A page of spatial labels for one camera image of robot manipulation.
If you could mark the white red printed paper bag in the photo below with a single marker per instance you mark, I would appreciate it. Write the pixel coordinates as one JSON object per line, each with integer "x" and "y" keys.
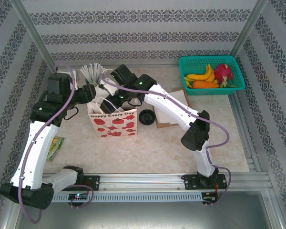
{"x": 114, "y": 126}

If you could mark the black plastic cup lid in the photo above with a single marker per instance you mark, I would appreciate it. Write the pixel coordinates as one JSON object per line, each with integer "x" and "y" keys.
{"x": 147, "y": 116}

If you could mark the brown cardboard napkin tray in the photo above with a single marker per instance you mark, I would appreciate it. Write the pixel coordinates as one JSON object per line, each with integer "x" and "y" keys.
{"x": 162, "y": 125}

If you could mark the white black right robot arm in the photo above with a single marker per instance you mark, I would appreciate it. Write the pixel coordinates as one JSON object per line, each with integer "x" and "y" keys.
{"x": 174, "y": 105}

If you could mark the green yellow snack packet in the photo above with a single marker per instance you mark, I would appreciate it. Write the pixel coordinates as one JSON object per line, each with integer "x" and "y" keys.
{"x": 56, "y": 145}

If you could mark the teal plastic basket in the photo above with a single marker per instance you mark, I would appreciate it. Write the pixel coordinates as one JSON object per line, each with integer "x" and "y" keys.
{"x": 190, "y": 64}

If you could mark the yellow toy banana bunch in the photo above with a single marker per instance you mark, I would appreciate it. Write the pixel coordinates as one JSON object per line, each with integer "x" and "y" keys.
{"x": 201, "y": 76}

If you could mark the pink toy dragon fruit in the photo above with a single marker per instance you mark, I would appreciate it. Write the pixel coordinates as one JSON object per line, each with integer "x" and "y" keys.
{"x": 224, "y": 72}

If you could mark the left small circuit board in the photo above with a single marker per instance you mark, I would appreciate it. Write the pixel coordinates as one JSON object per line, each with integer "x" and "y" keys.
{"x": 77, "y": 196}

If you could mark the small circuit board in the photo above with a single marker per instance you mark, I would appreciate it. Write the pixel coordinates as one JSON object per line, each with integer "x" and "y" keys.
{"x": 77, "y": 196}
{"x": 209, "y": 199}

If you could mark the right small circuit board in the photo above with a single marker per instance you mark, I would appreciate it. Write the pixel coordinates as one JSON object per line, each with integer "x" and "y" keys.
{"x": 209, "y": 199}

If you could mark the aluminium frame bar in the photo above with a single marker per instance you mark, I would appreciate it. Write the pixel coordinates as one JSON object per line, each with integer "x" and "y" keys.
{"x": 162, "y": 65}

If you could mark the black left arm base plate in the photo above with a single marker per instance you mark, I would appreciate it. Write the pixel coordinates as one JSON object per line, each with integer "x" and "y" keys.
{"x": 94, "y": 182}

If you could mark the aluminium mounting rail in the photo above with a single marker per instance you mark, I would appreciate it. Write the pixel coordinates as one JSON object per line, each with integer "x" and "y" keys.
{"x": 143, "y": 181}

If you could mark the aluminium frame post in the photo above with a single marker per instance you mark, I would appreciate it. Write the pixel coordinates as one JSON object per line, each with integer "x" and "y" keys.
{"x": 250, "y": 23}
{"x": 26, "y": 21}

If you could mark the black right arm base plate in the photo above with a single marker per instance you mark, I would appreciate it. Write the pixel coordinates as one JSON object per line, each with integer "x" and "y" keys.
{"x": 189, "y": 181}

